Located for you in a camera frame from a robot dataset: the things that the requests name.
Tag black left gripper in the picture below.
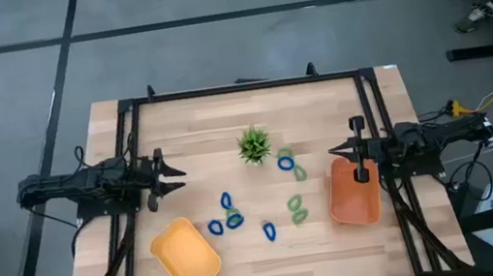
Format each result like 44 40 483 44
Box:
136 143 192 215

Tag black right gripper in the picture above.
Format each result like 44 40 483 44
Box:
323 111 388 189

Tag green spring keychain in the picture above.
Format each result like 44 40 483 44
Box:
290 207 311 227
292 163 309 184
224 205 242 221
275 146 295 161
285 193 305 213

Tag orange plastic bin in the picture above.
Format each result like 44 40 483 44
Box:
322 151 387 231

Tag yellow plastic bin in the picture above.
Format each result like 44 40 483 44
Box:
144 211 225 276

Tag small green potted plant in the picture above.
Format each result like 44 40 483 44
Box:
233 123 276 169

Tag black aluminium table frame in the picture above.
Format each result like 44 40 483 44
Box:
37 41 476 276

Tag black floor cable loop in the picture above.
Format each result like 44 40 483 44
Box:
441 140 493 207

